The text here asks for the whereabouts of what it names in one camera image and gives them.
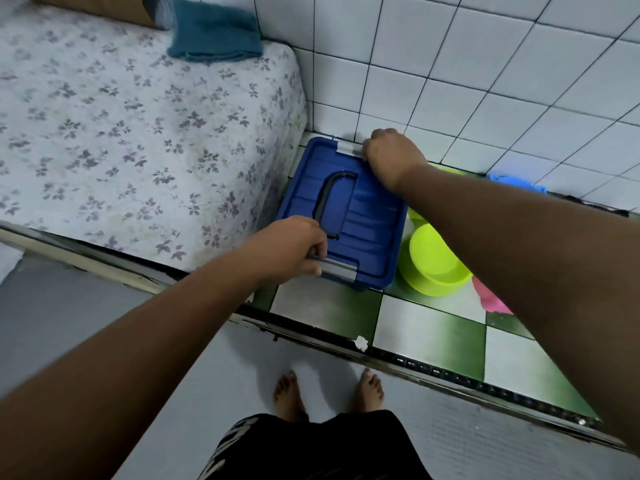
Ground person's right hand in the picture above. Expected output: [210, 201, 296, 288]
[361, 128, 430, 194]

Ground person's left hand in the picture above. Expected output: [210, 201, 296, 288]
[239, 215, 329, 285]

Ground blue lidded storage box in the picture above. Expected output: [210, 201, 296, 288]
[273, 136, 410, 291]

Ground yellow-green double pet bowl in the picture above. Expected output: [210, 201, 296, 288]
[397, 165, 473, 298]

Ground blue cat bowl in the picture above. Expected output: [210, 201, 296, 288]
[487, 173, 549, 195]

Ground pink cat-ear bowl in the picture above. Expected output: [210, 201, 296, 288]
[472, 276, 515, 315]

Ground person's right forearm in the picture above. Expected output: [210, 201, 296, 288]
[395, 162, 640, 455]

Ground person's left forearm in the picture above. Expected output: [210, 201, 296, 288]
[0, 244, 281, 480]

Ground person's left foot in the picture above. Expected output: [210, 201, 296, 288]
[273, 372, 307, 423]

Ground person's foot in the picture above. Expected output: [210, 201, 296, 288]
[353, 368, 385, 415]
[273, 372, 307, 423]

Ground person's right foot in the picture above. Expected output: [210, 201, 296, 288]
[353, 368, 385, 415]

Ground white floral cloth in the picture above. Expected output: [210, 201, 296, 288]
[0, 0, 309, 275]

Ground black shorts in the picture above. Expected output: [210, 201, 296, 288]
[197, 409, 421, 480]

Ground teal folded towel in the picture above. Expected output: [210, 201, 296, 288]
[167, 0, 265, 64]

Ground brown cardboard roll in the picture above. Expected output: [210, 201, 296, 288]
[29, 0, 173, 31]

